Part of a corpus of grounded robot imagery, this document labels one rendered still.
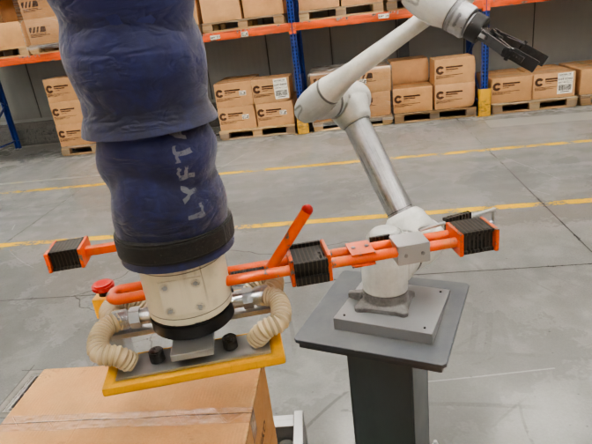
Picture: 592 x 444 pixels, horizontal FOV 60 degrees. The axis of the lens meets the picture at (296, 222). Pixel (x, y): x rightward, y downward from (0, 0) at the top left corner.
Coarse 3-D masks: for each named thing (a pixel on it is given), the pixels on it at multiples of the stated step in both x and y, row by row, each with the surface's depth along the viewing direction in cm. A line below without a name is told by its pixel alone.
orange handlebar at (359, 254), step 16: (384, 240) 110; (432, 240) 107; (448, 240) 106; (336, 256) 108; (352, 256) 104; (368, 256) 105; (384, 256) 105; (256, 272) 103; (272, 272) 103; (288, 272) 103; (112, 288) 104; (128, 288) 104; (112, 304) 101
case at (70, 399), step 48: (48, 384) 133; (96, 384) 130; (192, 384) 126; (240, 384) 124; (0, 432) 118; (48, 432) 117; (96, 432) 115; (144, 432) 113; (192, 432) 111; (240, 432) 110
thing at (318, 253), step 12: (312, 240) 110; (288, 252) 105; (300, 252) 108; (312, 252) 107; (324, 252) 105; (288, 264) 105; (300, 264) 101; (312, 264) 101; (324, 264) 102; (300, 276) 103; (312, 276) 103; (324, 276) 103
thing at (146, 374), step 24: (240, 336) 103; (144, 360) 100; (168, 360) 99; (192, 360) 98; (216, 360) 97; (240, 360) 97; (264, 360) 97; (120, 384) 94; (144, 384) 95; (168, 384) 96
